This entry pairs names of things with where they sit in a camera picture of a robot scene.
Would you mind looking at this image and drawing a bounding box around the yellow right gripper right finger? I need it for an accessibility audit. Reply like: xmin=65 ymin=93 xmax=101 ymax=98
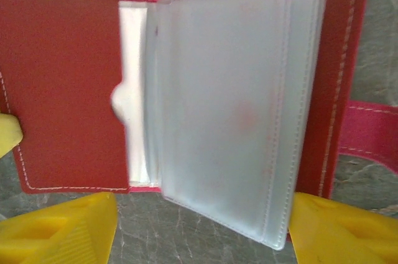
xmin=287 ymin=191 xmax=398 ymax=264

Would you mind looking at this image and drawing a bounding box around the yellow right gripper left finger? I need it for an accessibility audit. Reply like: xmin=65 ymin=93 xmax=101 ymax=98
xmin=0 ymin=192 xmax=118 ymax=264

